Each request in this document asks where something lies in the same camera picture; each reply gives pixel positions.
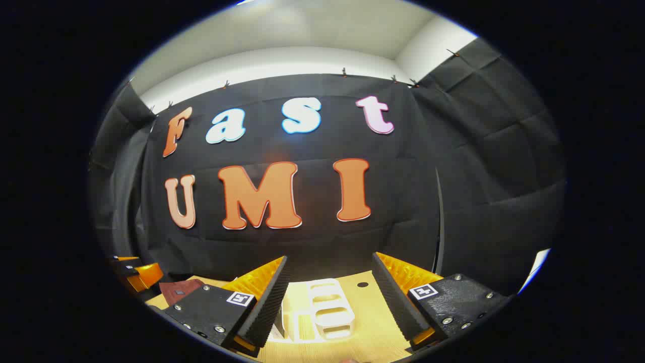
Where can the maroon schoolbag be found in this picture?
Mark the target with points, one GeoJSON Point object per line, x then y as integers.
{"type": "Point", "coordinates": [176, 292]}

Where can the white bookshelf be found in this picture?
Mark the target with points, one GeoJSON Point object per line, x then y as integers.
{"type": "Point", "coordinates": [327, 317]}

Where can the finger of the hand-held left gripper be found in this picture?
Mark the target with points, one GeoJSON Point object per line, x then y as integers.
{"type": "Point", "coordinates": [148, 276]}
{"type": "Point", "coordinates": [123, 259]}

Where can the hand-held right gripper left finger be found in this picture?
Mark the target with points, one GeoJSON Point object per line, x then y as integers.
{"type": "Point", "coordinates": [267, 307]}

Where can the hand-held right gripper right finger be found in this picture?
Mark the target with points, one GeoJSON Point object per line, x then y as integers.
{"type": "Point", "coordinates": [398, 302]}

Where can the black backdrop cloth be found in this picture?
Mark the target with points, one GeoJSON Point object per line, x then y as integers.
{"type": "Point", "coordinates": [403, 201]}

